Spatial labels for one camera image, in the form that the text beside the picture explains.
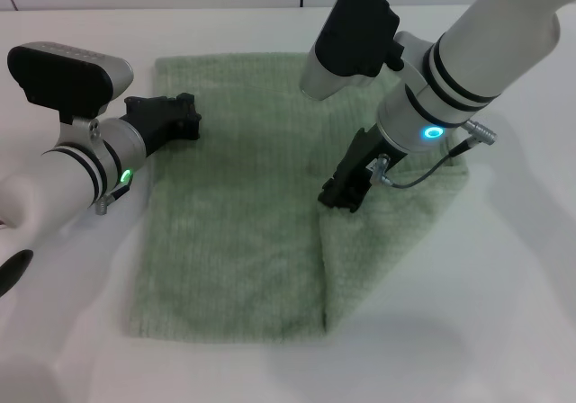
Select left wrist camera housing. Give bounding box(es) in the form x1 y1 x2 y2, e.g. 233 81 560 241
6 40 135 128

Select grey right arm cable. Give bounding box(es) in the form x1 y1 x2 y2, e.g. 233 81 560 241
372 119 497 191

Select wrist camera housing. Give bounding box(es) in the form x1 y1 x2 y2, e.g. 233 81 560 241
300 0 405 102
6 40 135 128

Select green terry towel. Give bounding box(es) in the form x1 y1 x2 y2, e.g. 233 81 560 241
124 50 470 345

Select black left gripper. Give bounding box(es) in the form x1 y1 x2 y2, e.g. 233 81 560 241
123 92 203 157

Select black rounded robot part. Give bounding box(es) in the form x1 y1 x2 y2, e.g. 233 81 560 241
0 249 35 300

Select left arm cable connector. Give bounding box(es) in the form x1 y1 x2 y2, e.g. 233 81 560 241
94 181 132 216

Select right wrist camera housing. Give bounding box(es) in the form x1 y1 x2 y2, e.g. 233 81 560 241
300 0 405 102

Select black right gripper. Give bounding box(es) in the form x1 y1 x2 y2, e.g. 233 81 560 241
317 125 405 214

